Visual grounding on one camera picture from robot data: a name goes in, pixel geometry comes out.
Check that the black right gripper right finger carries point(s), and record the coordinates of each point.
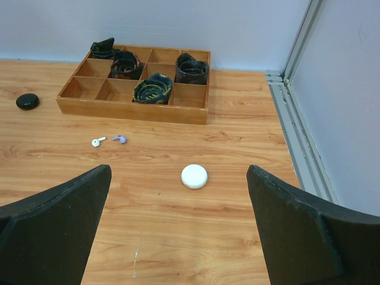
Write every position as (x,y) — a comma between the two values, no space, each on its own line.
(309,240)

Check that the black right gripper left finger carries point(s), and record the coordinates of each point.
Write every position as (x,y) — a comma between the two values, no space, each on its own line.
(47,238)

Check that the purple earbud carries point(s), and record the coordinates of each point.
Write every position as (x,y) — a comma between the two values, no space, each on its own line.
(122,139)

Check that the white round charging case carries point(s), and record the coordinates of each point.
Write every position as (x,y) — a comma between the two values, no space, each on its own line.
(194,176)

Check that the black round charging case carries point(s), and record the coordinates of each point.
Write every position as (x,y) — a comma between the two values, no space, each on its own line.
(27,101)

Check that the white earbud near tray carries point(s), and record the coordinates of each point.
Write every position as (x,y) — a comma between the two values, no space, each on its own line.
(97,142)

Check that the rolled blue yellow tie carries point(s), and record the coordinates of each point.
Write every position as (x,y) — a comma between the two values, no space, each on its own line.
(154,90)

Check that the wooden divided tray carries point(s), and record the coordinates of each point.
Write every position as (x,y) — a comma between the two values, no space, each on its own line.
(91,91)

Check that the rolled dark tie back-left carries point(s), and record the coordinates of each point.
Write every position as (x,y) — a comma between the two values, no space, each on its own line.
(103,49)

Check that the rolled dark tie right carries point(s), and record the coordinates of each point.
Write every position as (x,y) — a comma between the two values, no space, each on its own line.
(191,71)

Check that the aluminium frame rail right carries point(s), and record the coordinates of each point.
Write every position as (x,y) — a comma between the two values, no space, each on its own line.
(307,162)

